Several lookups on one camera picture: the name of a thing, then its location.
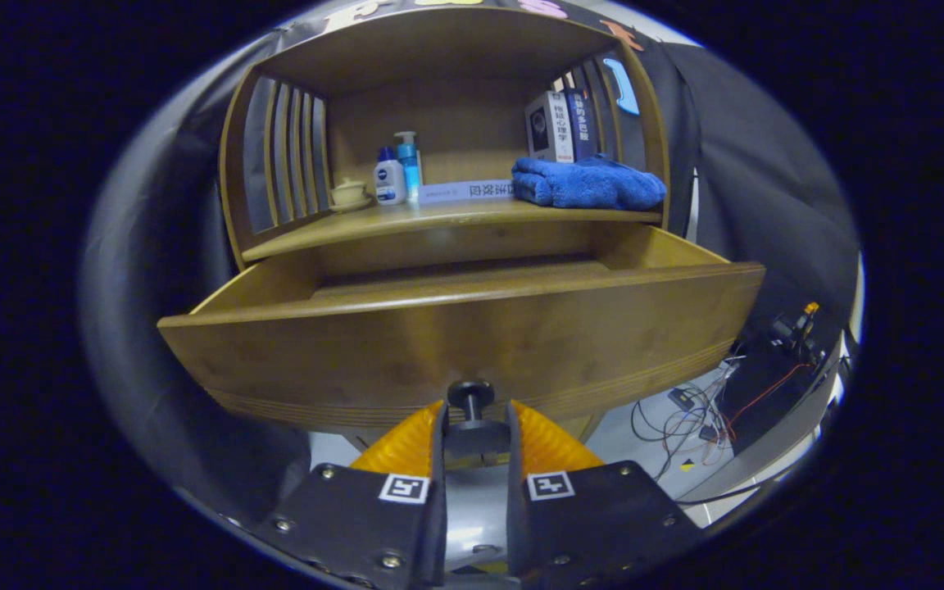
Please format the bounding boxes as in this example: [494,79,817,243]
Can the wooden drawer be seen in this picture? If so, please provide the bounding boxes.
[157,223,766,431]

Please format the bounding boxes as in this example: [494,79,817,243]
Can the tangle of floor cables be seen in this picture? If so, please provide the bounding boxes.
[632,356,817,484]

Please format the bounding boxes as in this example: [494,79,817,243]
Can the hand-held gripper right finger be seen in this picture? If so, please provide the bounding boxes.
[507,399,702,587]

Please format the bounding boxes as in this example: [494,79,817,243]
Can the wooden countertop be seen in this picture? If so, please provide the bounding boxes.
[241,197,663,263]

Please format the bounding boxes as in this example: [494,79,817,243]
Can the white flat book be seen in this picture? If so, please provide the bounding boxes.
[418,179,515,205]

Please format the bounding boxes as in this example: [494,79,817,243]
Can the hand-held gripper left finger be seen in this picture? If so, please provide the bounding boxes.
[255,399,448,590]

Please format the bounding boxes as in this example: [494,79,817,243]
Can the black backdrop cloth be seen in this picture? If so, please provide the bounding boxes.
[83,0,860,525]

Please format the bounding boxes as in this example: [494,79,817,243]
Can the blue folded towel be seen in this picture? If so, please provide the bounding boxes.
[511,154,668,211]

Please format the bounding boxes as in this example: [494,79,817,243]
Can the black and orange device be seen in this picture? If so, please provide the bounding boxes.
[771,302,825,361]

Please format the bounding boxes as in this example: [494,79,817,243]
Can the black drawer knob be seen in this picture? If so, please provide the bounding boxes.
[447,379,496,425]

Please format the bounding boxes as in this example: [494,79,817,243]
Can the wooden cabinet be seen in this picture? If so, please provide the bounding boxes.
[218,7,674,447]

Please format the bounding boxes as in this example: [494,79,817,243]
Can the cream lidded teacup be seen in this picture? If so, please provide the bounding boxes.
[329,177,373,214]

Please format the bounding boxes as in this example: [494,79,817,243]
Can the blue pump bottle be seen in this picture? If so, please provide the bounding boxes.
[394,131,424,202]

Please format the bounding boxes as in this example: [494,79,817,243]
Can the grey upright book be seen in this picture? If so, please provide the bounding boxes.
[524,90,576,164]

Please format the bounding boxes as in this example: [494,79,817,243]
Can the dark blue upright book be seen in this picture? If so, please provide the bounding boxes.
[564,88,600,162]

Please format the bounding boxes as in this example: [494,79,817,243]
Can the white bottle with blue cap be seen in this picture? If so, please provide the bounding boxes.
[374,146,407,206]

